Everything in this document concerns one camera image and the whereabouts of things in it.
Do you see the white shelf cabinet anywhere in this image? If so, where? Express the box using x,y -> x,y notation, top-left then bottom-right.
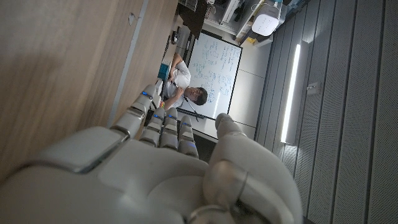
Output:
203,0 -> 265,37

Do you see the whiteboard with black frame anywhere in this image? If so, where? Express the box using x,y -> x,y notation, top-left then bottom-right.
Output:
177,30 -> 243,121

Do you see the long ceiling light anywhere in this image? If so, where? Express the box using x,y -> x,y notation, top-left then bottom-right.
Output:
280,43 -> 302,144

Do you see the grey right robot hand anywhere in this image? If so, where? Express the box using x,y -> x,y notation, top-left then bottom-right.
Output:
0,83 -> 304,224

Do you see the small blue cube box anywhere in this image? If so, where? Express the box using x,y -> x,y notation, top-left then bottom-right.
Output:
157,62 -> 171,81

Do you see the white perforated appliance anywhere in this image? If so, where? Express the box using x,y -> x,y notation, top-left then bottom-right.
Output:
251,0 -> 283,37

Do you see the person in white t-shirt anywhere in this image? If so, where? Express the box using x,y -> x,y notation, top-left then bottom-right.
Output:
162,52 -> 208,111

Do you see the black laptop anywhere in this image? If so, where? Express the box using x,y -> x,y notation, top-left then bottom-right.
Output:
178,0 -> 208,40

